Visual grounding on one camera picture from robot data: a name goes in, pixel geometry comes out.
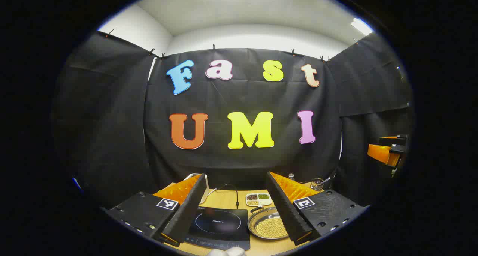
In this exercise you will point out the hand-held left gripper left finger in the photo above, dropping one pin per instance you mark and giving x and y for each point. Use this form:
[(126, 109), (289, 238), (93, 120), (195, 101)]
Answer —
[(186, 215)]

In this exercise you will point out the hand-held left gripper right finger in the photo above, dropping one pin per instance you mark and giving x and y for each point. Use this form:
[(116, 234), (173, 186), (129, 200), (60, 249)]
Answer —
[(285, 215)]

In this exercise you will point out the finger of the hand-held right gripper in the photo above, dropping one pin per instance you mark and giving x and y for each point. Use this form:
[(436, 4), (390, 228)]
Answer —
[(397, 139), (381, 153)]

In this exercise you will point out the steel pot with soybeans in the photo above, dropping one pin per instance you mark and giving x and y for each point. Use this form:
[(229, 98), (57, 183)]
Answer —
[(269, 228)]

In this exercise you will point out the black induction cooktop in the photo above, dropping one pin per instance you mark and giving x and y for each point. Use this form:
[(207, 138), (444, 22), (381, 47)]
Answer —
[(220, 230)]

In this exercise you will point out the white divided dish of beans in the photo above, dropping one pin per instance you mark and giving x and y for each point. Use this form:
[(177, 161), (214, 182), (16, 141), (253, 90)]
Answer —
[(257, 202)]

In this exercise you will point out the white toaster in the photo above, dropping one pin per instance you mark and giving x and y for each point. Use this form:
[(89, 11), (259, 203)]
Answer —
[(205, 190)]

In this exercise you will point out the metal mesh utensil holder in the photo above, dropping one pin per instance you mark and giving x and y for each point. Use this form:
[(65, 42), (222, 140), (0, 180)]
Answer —
[(316, 184)]

